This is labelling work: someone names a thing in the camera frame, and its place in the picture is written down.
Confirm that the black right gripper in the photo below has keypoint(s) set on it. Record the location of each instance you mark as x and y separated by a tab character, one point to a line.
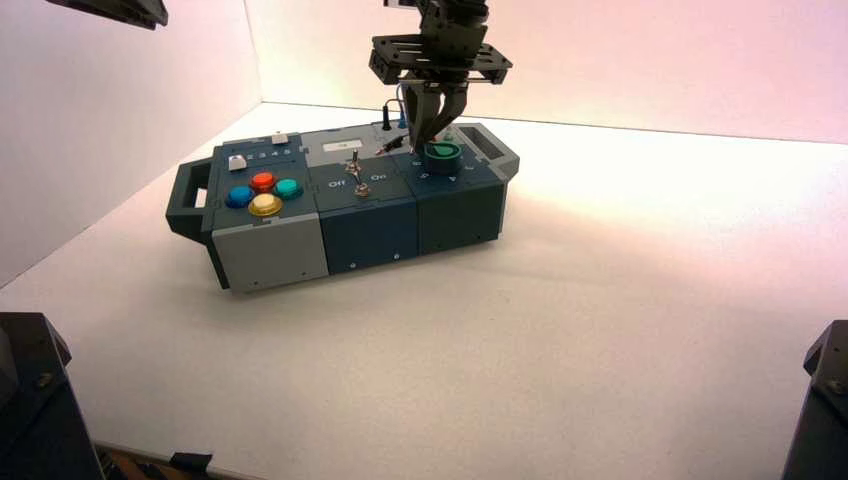
450	33

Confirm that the black table clamp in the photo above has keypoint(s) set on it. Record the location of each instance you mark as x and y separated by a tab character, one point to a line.
191	462

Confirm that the blue round push button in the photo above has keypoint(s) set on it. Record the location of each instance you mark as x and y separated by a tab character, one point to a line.
239	196

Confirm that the teal round push button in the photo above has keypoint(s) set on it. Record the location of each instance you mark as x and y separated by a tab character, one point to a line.
288	189

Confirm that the black and red test probe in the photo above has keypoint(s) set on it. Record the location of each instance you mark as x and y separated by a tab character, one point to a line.
391	145

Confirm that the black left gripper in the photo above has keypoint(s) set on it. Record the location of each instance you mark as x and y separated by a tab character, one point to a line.
126	10

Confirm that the short metal toggle switch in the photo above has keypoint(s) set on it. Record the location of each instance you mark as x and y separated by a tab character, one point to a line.
362	188

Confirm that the tall metal toggle switch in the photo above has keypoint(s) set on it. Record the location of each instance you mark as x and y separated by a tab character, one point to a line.
355	162

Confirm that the red round push button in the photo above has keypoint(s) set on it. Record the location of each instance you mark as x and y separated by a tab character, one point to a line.
262	181

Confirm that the green rotary knob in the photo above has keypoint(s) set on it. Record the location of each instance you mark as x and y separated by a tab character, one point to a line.
442	159

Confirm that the black banana plug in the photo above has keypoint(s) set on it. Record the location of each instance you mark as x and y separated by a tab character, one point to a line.
386	119

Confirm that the white display label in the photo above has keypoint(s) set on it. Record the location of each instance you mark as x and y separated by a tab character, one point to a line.
342	146

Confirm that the white slider key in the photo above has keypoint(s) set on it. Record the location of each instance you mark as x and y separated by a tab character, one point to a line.
237	163

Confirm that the small white rocker switch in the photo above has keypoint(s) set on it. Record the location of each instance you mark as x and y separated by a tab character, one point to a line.
279	138

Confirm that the yellow round push button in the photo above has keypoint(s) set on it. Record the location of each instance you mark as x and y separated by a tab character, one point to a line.
265	204

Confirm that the grey and blue task box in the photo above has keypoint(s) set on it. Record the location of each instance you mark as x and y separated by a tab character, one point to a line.
371	225

